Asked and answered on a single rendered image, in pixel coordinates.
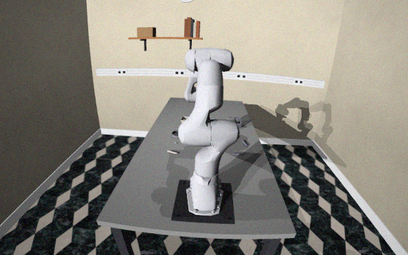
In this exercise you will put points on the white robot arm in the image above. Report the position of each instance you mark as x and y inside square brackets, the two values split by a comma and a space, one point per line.
[205, 195]

